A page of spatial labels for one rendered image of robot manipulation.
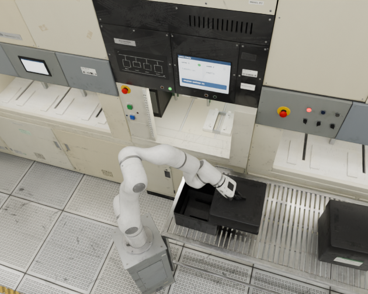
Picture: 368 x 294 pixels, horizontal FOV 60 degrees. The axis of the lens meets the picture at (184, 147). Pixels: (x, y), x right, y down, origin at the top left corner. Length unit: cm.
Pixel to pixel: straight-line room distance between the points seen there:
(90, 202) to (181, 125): 128
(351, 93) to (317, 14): 45
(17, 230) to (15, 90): 127
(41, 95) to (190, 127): 136
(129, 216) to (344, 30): 129
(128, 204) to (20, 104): 170
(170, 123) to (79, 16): 104
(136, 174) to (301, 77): 91
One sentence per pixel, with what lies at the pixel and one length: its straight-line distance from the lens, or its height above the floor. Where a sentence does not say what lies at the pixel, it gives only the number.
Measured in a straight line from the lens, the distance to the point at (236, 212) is 183.
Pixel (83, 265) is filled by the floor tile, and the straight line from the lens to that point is 299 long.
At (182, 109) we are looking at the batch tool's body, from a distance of 256.
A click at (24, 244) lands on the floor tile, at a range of 328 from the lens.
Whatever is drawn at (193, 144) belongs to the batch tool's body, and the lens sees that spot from 232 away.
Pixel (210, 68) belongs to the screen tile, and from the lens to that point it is 172.
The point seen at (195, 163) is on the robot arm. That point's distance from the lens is 155.
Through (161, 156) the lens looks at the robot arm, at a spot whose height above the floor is 157.
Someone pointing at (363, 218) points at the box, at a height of 101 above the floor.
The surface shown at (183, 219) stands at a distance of 200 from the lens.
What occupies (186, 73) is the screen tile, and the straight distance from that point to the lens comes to 178.
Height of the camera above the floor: 269
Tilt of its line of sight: 52 degrees down
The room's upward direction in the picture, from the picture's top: 5 degrees counter-clockwise
